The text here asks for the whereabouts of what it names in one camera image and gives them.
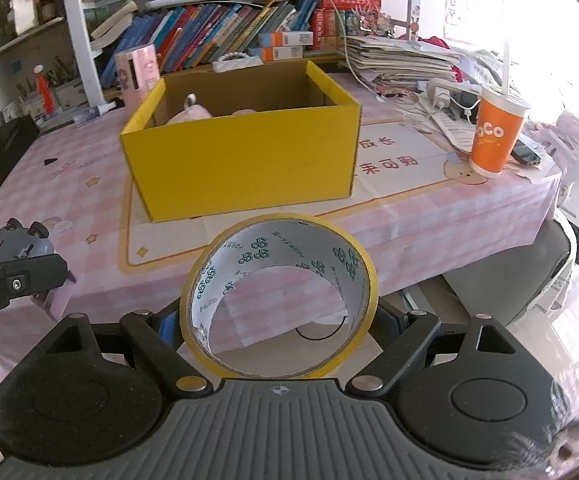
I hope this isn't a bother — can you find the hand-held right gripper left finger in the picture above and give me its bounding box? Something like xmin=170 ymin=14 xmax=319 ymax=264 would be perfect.
xmin=42 ymin=300 xmax=212 ymax=401

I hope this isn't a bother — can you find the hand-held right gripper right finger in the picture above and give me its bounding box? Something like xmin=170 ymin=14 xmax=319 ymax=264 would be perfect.
xmin=345 ymin=297 xmax=520 ymax=396

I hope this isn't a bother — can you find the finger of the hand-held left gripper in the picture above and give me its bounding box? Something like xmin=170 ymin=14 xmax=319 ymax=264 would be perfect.
xmin=0 ymin=254 xmax=70 ymax=309

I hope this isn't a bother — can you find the small grey toy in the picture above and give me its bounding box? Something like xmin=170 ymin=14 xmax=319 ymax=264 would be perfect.
xmin=0 ymin=217 xmax=56 ymax=263

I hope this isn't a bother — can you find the yellow tape roll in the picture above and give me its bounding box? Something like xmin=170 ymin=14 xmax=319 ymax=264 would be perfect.
xmin=179 ymin=214 xmax=379 ymax=378

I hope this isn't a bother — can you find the yellow cardboard box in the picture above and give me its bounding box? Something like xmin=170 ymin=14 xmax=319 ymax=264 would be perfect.
xmin=120 ymin=60 xmax=363 ymax=223

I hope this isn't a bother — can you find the pink plush toy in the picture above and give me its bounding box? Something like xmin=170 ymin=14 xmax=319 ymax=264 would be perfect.
xmin=165 ymin=92 xmax=215 ymax=126

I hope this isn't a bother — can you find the pink checkered tablecloth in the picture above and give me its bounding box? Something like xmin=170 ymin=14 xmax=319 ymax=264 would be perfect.
xmin=0 ymin=72 xmax=565 ymax=411

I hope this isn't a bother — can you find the grey chair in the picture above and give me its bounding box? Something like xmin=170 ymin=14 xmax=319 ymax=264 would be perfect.
xmin=404 ymin=220 xmax=577 ymax=326

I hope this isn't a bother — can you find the red tassel ornament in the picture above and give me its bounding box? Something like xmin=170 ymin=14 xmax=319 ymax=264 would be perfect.
xmin=33 ymin=64 xmax=52 ymax=113

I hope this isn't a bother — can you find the orange paper cup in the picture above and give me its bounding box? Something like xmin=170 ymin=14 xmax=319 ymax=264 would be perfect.
xmin=469 ymin=85 xmax=533 ymax=179

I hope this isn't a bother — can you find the small black device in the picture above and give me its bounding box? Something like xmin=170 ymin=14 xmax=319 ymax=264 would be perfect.
xmin=512 ymin=137 xmax=543 ymax=166

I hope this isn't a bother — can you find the pink humidifier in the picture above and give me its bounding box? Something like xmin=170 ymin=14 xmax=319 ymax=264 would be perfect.
xmin=114 ymin=44 xmax=162 ymax=108

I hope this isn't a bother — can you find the white bookshelf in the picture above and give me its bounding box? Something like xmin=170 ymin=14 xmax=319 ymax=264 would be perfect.
xmin=0 ymin=0 xmax=420 ymax=126

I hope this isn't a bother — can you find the white power strip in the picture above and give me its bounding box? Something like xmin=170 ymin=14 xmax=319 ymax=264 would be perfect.
xmin=427 ymin=77 xmax=483 ymax=111

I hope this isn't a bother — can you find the white paper bag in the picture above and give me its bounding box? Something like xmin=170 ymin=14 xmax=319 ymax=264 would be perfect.
xmin=6 ymin=0 xmax=40 ymax=36

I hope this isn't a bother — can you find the stack of papers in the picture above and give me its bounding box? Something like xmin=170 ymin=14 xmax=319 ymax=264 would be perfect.
xmin=342 ymin=35 xmax=465 ymax=96

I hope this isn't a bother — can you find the white beaded bag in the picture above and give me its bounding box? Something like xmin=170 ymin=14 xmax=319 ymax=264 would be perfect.
xmin=212 ymin=51 xmax=262 ymax=73

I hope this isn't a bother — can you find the white drinking straw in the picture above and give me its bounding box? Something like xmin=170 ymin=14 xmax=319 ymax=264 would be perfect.
xmin=500 ymin=35 xmax=513 ymax=97

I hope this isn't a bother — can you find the orange white small box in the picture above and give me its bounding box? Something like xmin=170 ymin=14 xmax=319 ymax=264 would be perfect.
xmin=246 ymin=46 xmax=304 ymax=62
xmin=255 ymin=31 xmax=315 ymax=48

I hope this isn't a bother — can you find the row of blue books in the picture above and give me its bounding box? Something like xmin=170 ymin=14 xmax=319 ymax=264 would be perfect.
xmin=100 ymin=0 xmax=320 ymax=78

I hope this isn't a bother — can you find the red book box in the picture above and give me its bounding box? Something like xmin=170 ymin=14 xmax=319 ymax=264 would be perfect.
xmin=312 ymin=0 xmax=383 ymax=51

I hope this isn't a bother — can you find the wall poster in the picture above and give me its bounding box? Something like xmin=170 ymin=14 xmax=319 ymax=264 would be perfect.
xmin=444 ymin=0 xmax=507 ymax=46

